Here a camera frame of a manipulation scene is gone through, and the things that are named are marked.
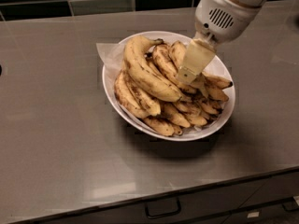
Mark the front right small banana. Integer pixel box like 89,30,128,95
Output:
184,114,207,127

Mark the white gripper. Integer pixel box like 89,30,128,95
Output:
177,0,262,84

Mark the small banana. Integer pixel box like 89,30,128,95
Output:
143,117,175,136
184,114,207,127

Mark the white paper liner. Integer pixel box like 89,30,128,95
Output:
96,43,124,80

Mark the large top yellow banana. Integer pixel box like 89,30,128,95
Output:
123,35,183,102

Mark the right edge banana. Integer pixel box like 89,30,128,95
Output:
203,72,233,90

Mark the front middle banana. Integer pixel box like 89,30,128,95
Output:
163,103,191,128

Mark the black drawer handle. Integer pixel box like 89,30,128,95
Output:
145,198,181,219

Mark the left outer spotted banana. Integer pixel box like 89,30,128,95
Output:
114,72,149,119

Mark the white drawer label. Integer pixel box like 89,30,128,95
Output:
247,211,260,218

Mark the spotted banana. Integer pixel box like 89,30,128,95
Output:
124,73,161,117
114,72,149,119
152,43,196,94

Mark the white oval bowl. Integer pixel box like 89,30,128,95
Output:
102,31,235,142

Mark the left inner spotted banana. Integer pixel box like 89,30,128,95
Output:
124,73,161,117

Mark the right lower banana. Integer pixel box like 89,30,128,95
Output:
205,82,229,102

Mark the spotted banana centre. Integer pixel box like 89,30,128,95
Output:
152,43,196,94

